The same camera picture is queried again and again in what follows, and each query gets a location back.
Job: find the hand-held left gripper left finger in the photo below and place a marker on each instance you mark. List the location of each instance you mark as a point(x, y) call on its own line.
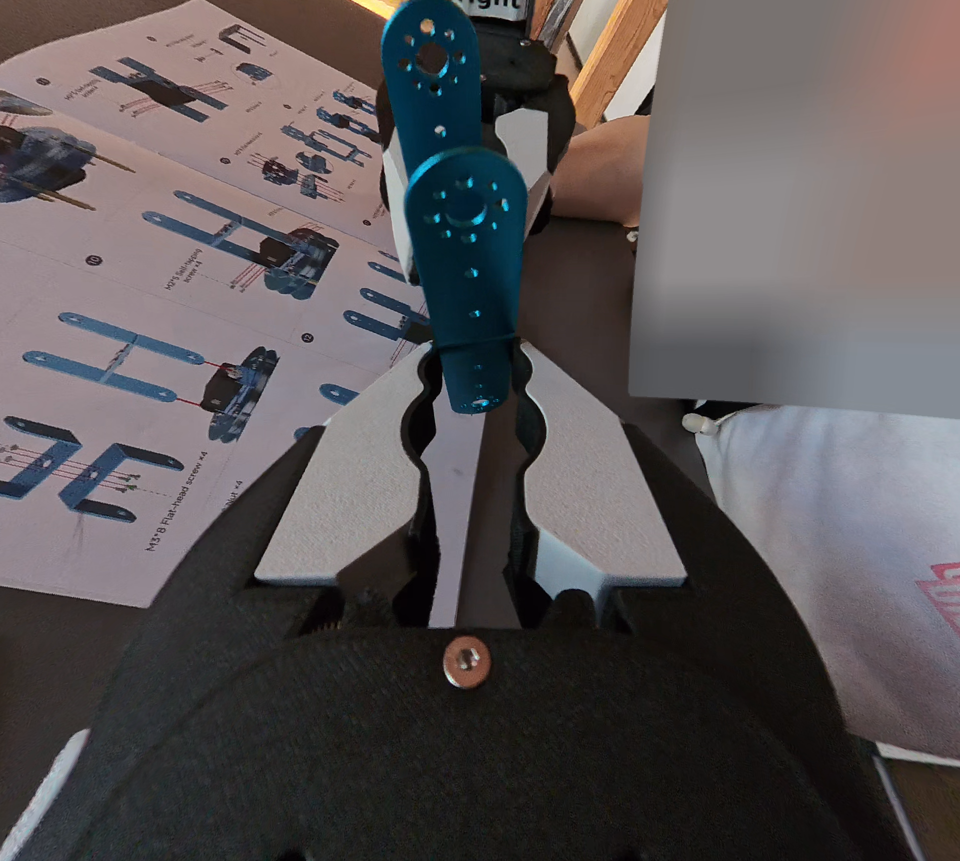
point(337, 508)

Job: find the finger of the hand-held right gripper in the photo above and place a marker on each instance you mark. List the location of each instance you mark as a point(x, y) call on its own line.
point(526, 145)
point(400, 216)

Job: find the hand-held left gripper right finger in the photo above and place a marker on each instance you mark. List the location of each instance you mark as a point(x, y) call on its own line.
point(600, 508)

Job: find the blue metal bracket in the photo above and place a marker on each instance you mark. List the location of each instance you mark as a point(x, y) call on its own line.
point(465, 276)

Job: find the person's right forearm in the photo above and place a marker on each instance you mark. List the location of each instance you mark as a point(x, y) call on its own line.
point(604, 171)

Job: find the wooden shelf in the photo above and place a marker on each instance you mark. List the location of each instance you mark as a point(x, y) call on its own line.
point(630, 36)

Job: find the person's white sweatshirt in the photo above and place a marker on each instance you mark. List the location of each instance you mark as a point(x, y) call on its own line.
point(825, 538)

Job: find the assembly instruction booklet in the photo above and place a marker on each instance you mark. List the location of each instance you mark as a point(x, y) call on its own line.
point(150, 276)

